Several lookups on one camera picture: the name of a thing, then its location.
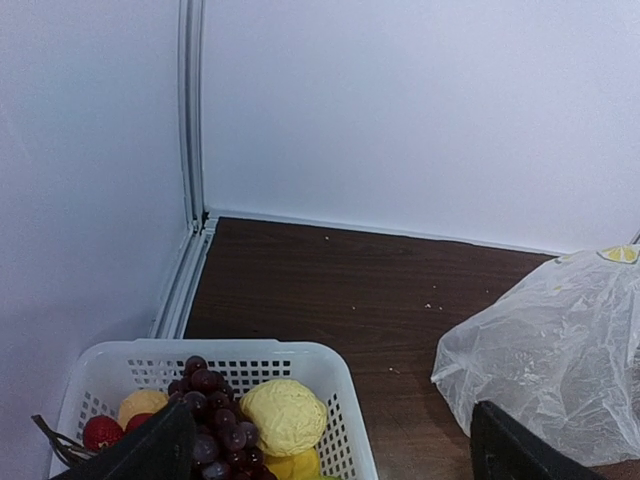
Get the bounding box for red fruit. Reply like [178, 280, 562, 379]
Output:
[30, 412, 154, 459]

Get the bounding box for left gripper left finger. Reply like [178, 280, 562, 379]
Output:
[56, 400, 196, 480]

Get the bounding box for pale fruit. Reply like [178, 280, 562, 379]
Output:
[239, 379, 328, 457]

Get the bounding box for yellow green fruit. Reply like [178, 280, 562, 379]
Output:
[264, 448, 321, 480]

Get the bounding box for yellow fruit with leaf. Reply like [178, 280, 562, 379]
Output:
[117, 389, 169, 429]

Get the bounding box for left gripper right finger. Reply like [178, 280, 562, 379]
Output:
[470, 401, 602, 480]

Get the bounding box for dark purple grape bunch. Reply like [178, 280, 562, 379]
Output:
[168, 355, 275, 479]

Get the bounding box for left aluminium post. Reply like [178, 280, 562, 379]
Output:
[149, 1, 217, 339]

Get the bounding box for clear plastic bag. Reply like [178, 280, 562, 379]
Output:
[431, 244, 639, 467]

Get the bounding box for white plastic basket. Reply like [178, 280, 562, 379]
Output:
[48, 338, 380, 480]

